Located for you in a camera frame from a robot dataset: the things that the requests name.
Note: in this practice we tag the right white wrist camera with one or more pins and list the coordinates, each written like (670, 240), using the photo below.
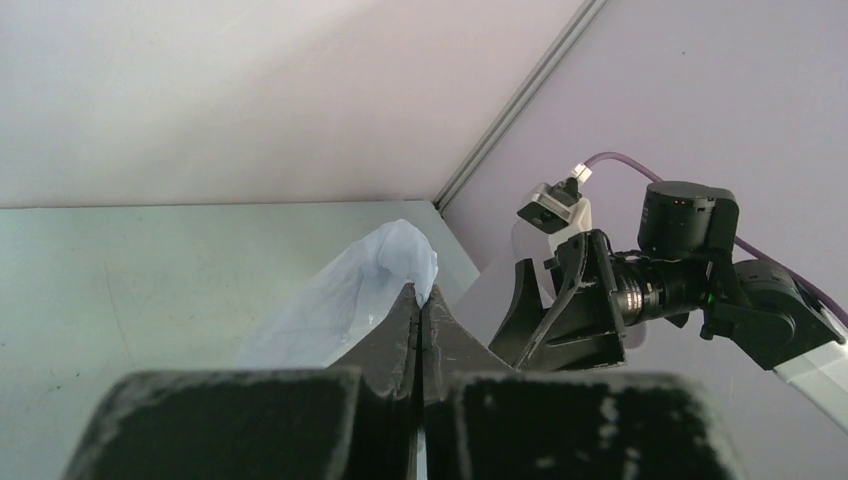
(549, 215)

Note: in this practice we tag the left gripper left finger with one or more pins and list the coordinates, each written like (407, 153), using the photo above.
(355, 419)

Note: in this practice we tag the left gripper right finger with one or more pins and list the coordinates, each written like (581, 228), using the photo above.
(483, 420)

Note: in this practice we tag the light blue plastic trash bag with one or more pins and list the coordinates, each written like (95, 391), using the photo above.
(345, 301)

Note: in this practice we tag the right aluminium corner profile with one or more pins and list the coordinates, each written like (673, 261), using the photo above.
(565, 41)

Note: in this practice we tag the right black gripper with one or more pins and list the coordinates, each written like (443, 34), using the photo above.
(599, 298)

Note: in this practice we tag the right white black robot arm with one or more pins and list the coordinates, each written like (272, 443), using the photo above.
(683, 263)

